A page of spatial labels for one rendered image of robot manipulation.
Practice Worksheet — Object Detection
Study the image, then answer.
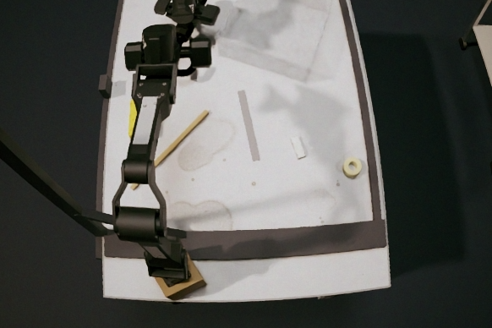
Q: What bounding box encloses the black umbrella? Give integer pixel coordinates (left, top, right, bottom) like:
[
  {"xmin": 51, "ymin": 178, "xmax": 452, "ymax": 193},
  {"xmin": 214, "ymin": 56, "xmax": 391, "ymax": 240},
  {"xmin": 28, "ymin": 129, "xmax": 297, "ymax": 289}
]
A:
[{"xmin": 176, "ymin": 0, "xmax": 207, "ymax": 77}]

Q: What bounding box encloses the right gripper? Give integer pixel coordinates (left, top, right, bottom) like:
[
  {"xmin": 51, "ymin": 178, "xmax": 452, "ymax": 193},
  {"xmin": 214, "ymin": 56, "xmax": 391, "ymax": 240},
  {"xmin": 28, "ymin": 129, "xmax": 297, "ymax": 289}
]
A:
[{"xmin": 124, "ymin": 36, "xmax": 212, "ymax": 71}]

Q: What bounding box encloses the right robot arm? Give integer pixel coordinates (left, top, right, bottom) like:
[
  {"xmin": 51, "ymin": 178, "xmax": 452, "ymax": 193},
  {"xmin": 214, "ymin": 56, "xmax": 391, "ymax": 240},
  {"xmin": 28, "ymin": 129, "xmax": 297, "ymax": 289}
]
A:
[{"xmin": 112, "ymin": 24, "xmax": 191, "ymax": 287}]

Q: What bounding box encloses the beige masking tape roll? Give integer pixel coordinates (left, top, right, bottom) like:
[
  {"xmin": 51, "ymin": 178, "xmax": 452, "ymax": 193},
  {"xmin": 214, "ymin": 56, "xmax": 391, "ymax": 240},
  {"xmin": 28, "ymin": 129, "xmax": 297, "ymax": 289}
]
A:
[{"xmin": 342, "ymin": 157, "xmax": 362, "ymax": 178}]

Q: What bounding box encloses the yellow sponge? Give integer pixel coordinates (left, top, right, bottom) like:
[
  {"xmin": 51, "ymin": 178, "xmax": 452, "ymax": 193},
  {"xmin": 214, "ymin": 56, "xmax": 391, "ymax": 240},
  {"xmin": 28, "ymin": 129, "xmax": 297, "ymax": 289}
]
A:
[{"xmin": 128, "ymin": 100, "xmax": 137, "ymax": 139}]

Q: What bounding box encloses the tan wooden stick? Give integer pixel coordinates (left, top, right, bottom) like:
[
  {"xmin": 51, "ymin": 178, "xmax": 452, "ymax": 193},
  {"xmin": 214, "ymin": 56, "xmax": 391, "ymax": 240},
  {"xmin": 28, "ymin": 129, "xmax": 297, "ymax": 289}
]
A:
[{"xmin": 130, "ymin": 109, "xmax": 209, "ymax": 191}]

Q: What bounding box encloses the grey flat bar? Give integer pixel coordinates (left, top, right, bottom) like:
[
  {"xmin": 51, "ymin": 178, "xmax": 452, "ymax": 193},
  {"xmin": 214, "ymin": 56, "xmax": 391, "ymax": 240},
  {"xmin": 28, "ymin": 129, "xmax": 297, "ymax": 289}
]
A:
[{"xmin": 238, "ymin": 90, "xmax": 260, "ymax": 161}]

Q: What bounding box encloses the small white rectangular block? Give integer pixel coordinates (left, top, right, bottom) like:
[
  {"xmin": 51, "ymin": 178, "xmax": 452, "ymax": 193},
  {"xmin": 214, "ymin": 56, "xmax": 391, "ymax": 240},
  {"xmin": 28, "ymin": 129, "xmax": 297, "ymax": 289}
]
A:
[{"xmin": 290, "ymin": 136, "xmax": 306, "ymax": 159}]

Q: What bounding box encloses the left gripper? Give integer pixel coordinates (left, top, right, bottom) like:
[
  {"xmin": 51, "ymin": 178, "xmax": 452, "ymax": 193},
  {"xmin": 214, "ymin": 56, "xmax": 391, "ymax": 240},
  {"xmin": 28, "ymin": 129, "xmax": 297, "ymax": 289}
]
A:
[{"xmin": 154, "ymin": 0, "xmax": 220, "ymax": 29}]

